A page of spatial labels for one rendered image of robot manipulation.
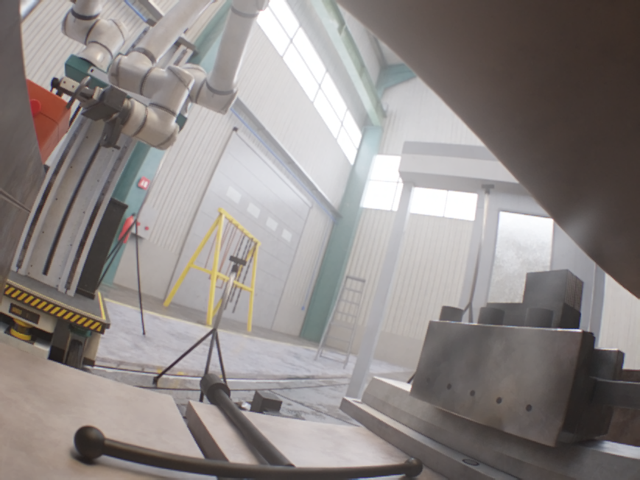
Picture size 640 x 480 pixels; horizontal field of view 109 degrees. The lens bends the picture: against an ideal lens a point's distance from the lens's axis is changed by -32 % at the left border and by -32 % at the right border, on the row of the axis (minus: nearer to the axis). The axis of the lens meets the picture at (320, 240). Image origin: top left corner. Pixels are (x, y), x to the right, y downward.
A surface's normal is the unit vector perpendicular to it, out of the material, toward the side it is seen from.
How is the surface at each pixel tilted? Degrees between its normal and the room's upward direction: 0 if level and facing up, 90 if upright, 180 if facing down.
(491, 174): 90
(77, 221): 90
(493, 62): 180
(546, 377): 90
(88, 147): 90
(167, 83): 106
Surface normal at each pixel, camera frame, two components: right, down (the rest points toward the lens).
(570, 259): -0.40, -0.36
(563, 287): -0.88, -0.36
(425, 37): -0.29, 0.92
